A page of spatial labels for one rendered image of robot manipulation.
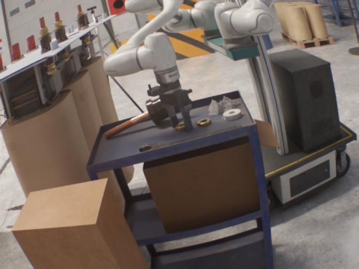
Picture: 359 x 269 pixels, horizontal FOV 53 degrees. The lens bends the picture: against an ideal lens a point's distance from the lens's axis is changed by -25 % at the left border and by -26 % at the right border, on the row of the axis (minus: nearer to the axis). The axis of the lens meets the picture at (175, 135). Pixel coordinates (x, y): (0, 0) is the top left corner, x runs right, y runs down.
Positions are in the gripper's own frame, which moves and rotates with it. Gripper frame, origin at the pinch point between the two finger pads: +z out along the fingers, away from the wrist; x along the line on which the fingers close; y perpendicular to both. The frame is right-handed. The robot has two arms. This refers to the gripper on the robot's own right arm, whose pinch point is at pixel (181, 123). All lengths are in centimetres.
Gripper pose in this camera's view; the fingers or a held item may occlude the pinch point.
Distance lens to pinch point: 180.5
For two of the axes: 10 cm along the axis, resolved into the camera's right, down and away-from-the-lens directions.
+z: 2.6, 9.0, 3.5
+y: 8.0, -4.0, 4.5
